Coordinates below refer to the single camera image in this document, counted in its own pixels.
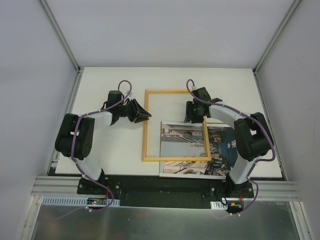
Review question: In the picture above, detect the yellow wooden picture frame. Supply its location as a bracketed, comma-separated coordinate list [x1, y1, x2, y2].
[142, 89, 212, 162]

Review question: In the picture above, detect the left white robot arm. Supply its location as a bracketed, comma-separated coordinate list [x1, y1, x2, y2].
[54, 90, 152, 195]

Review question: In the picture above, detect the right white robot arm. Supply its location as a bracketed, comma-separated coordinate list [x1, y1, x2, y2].
[184, 86, 276, 198]

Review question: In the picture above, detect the street photo on board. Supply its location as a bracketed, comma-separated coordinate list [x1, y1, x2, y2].
[159, 121, 238, 180]

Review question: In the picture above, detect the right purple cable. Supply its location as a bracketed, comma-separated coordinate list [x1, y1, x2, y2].
[186, 79, 277, 221]

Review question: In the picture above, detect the purple cable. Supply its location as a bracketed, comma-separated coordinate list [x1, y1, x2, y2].
[186, 79, 277, 221]
[54, 79, 133, 221]

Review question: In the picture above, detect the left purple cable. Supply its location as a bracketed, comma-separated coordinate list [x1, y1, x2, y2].
[54, 79, 133, 221]

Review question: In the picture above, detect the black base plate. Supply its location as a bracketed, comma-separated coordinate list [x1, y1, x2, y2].
[77, 175, 254, 209]

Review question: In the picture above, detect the right white cable duct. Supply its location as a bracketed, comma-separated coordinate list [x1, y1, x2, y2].
[210, 201, 228, 211]

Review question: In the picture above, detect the white cable duct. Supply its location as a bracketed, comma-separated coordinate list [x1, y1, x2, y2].
[42, 196, 120, 208]
[210, 201, 228, 211]

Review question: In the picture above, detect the left white cable duct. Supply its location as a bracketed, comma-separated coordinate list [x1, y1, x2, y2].
[42, 196, 120, 208]

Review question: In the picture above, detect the aluminium front rail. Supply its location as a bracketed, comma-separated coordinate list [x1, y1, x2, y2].
[31, 175, 302, 202]

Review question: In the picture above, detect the left aluminium corner post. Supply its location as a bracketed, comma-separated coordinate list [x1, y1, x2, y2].
[38, 0, 85, 73]

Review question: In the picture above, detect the aluminium corner post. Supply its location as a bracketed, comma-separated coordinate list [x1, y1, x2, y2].
[252, 0, 303, 76]
[38, 0, 85, 73]

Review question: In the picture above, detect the right aluminium corner post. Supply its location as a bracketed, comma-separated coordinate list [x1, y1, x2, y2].
[252, 0, 303, 76]

